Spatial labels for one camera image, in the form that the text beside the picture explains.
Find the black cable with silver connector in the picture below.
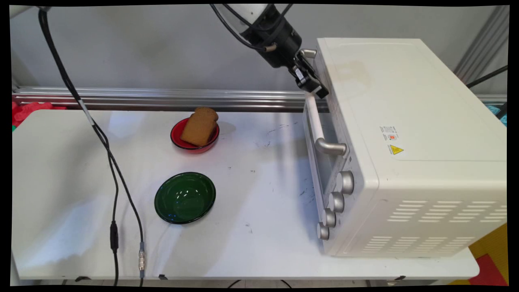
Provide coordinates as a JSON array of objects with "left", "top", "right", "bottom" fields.
[{"left": 91, "top": 122, "right": 146, "bottom": 286}]

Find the red cloth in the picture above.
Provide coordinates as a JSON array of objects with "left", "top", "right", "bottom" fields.
[{"left": 12, "top": 101, "right": 67, "bottom": 128}]

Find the brown bread slice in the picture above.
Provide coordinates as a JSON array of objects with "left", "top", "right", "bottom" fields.
[{"left": 180, "top": 107, "right": 219, "bottom": 147}]

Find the thin black cable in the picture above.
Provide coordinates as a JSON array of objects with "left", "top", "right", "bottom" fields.
[{"left": 466, "top": 65, "right": 508, "bottom": 89}]

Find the aluminium frame rail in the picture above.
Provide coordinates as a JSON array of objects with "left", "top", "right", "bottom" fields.
[{"left": 12, "top": 86, "right": 507, "bottom": 113}]

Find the aluminium frame post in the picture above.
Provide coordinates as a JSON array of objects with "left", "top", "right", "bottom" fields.
[{"left": 454, "top": 6, "right": 509, "bottom": 84}]

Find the yellow foam mat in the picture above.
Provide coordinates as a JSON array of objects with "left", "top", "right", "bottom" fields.
[{"left": 448, "top": 223, "right": 508, "bottom": 285}]

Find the oven door with silver handle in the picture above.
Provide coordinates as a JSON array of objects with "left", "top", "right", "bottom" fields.
[{"left": 302, "top": 49, "right": 349, "bottom": 203}]

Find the red bowl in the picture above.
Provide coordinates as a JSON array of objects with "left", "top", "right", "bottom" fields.
[{"left": 170, "top": 118, "right": 220, "bottom": 154}]

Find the green glass bowl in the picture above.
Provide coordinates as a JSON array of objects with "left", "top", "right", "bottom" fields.
[{"left": 154, "top": 172, "right": 217, "bottom": 225}]

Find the teal cloth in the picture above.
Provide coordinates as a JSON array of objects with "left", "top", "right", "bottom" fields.
[{"left": 485, "top": 103, "right": 507, "bottom": 127}]

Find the white toaster oven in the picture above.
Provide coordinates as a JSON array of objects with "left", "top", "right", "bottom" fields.
[{"left": 302, "top": 38, "right": 507, "bottom": 258}]

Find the large silver oven knob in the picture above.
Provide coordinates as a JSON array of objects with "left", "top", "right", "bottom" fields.
[{"left": 337, "top": 171, "right": 354, "bottom": 194}]

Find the black robot wrist cable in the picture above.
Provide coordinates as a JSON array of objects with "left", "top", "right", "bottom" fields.
[{"left": 210, "top": 4, "right": 293, "bottom": 52}]

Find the red foam mat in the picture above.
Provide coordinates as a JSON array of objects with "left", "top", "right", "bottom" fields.
[{"left": 468, "top": 255, "right": 508, "bottom": 286}]

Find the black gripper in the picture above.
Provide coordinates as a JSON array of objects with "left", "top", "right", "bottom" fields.
[{"left": 255, "top": 6, "right": 329, "bottom": 100}]

